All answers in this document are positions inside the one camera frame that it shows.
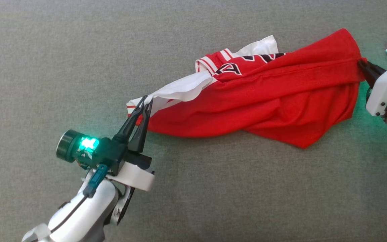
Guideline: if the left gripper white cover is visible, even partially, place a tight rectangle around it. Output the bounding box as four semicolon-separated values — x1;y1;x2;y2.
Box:
56;95;155;192

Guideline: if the large grey sofa seat cushion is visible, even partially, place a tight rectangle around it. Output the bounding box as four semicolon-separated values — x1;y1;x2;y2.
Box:
0;0;387;242

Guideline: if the red and white jersey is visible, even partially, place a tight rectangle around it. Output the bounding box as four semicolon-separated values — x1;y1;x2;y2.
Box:
126;29;387;149

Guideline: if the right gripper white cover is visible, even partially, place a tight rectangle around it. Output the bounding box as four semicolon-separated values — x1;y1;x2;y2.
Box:
359;60;387;136

